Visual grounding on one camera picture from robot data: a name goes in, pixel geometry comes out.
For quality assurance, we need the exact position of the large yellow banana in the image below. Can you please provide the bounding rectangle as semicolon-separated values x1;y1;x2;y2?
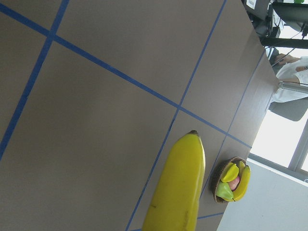
141;130;205;231

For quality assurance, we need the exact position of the brown wicker basket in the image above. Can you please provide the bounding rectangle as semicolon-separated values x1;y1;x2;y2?
211;156;246;203

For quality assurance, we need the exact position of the yellow starfruit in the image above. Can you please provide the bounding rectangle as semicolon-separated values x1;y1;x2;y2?
220;162;239;182

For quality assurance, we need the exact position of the green pear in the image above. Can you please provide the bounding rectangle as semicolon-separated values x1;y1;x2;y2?
216;181;233;200

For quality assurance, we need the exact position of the yellow banana upper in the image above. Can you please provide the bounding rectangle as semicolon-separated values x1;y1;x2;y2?
231;161;245;191

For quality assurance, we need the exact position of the yellow banana lower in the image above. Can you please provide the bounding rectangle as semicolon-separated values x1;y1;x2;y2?
226;165;251;202

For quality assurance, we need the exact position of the person in white shirt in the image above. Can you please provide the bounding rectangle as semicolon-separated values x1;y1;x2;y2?
272;54;308;103

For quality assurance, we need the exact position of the black monitor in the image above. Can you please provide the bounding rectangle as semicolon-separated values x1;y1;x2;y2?
261;2;308;49

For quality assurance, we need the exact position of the grey aluminium post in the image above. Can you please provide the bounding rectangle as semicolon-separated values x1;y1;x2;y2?
278;81;308;93

